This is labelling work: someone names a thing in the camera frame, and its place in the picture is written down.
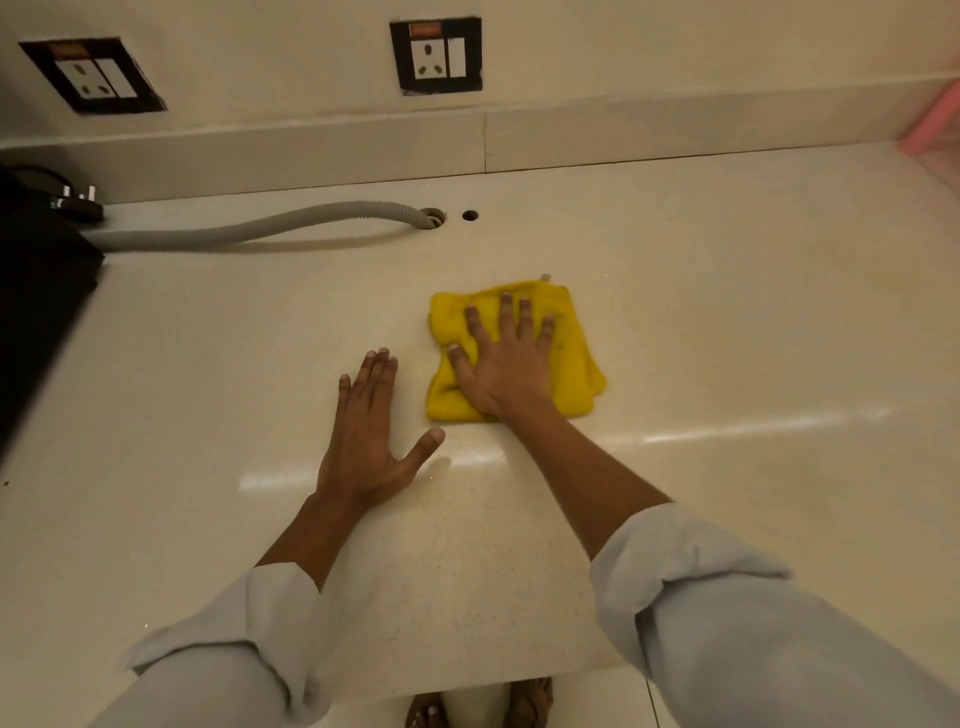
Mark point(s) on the person's right forearm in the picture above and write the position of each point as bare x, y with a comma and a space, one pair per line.
675, 600

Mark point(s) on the person's left foot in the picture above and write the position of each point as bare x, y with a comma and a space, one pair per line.
427, 712

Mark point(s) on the person's left forearm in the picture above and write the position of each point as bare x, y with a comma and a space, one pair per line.
247, 637

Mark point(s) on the person's left thumb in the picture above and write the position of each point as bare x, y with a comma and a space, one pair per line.
421, 453

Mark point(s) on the person's left little finger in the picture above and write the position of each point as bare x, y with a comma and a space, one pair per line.
343, 409

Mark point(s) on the person's right hand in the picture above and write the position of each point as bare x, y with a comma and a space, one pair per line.
506, 375

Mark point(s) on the pink plastic object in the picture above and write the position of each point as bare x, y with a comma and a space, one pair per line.
934, 124

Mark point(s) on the person's right middle finger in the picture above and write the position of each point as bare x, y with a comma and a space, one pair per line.
508, 319

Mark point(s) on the person's right foot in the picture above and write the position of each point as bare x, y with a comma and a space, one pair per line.
529, 705

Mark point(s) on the person's left middle finger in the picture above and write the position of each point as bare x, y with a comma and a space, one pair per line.
376, 386

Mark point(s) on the person's left hand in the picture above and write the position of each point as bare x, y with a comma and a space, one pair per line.
360, 457

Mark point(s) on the person's foot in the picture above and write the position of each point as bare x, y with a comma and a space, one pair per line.
529, 705
427, 712

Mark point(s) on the person's right little finger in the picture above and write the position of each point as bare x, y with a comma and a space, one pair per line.
546, 341

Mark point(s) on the yellow cleaning cloth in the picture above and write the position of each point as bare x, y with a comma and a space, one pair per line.
577, 360

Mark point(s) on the black appliance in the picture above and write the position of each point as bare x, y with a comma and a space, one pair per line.
37, 300

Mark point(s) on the black framed wall socket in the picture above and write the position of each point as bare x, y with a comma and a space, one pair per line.
436, 56
94, 76

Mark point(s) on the black power plug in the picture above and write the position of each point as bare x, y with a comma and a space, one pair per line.
79, 206

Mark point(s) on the person's right thumb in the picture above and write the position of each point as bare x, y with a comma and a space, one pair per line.
463, 371

